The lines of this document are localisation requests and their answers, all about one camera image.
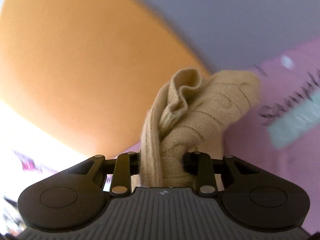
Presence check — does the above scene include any orange headboard panel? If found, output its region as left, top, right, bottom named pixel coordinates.
left=1, top=0, right=208, bottom=157

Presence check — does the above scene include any pink bed sheet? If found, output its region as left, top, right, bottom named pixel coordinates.
left=105, top=37, right=320, bottom=235

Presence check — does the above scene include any beige cable knit sweater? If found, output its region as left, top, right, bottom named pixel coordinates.
left=140, top=68, right=260, bottom=187

